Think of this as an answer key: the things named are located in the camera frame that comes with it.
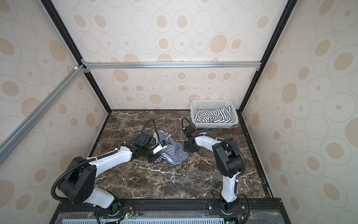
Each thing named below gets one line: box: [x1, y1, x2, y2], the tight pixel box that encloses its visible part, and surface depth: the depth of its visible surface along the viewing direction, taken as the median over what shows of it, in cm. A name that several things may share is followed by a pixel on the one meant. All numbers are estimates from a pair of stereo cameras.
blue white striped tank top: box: [153, 130, 190, 165], surface depth 91 cm
